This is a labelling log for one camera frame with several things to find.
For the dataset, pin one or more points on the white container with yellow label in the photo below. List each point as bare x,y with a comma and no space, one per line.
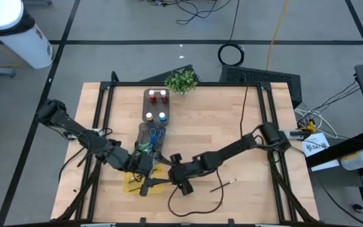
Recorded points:
356,160

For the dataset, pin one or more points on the green plant in white pot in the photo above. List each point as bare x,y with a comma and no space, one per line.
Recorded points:
181,81

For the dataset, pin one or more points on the blue paint bottle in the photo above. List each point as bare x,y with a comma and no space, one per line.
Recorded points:
162,116

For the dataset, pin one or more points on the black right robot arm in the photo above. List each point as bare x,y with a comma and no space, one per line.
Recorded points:
232,148

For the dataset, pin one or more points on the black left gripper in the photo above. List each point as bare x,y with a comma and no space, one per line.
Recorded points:
142,164

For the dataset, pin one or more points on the white trash can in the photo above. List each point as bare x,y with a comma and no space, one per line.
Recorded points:
20,38

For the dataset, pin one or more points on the black caster wheel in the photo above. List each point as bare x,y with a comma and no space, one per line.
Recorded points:
358,208

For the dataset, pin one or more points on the yellow translucent plastic bin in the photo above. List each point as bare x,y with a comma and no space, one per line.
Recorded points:
156,190

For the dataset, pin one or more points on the dark brown paint bottle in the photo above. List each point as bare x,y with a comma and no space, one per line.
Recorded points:
164,96

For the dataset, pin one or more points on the red paint bottle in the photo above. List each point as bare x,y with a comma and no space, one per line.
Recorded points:
152,96

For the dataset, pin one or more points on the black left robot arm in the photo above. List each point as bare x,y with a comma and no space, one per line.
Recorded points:
74,127

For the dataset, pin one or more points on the black perforated panel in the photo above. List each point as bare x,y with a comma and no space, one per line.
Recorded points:
263,77

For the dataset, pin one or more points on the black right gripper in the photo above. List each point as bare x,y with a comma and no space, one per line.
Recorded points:
181,173

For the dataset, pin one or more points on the ochre paint bottle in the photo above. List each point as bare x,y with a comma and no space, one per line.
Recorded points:
149,117

